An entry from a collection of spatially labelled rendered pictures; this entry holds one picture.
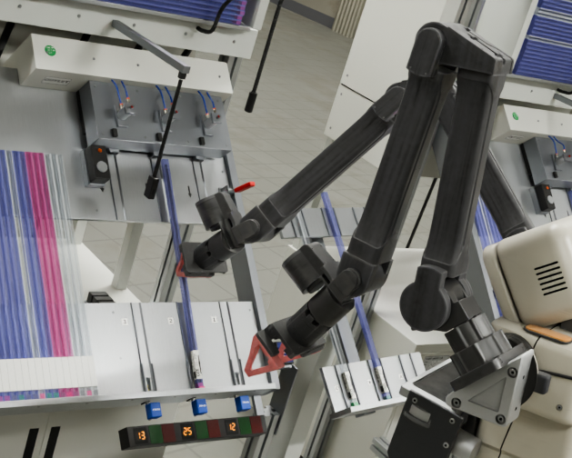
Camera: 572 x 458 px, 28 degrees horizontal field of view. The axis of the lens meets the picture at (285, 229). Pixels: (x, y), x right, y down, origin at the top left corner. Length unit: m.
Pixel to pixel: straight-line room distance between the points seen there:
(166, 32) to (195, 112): 0.18
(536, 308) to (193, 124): 1.03
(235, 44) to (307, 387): 0.82
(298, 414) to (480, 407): 1.08
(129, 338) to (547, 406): 0.91
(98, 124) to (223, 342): 0.53
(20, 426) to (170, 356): 0.43
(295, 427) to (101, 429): 0.46
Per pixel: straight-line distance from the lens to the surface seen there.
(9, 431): 2.61
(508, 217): 2.11
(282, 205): 2.21
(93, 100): 2.42
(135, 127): 2.44
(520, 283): 1.80
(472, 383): 1.71
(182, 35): 2.56
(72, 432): 2.69
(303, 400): 2.73
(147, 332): 2.35
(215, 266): 2.32
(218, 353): 2.43
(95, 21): 2.45
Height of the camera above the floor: 1.81
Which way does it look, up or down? 18 degrees down
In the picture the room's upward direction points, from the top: 18 degrees clockwise
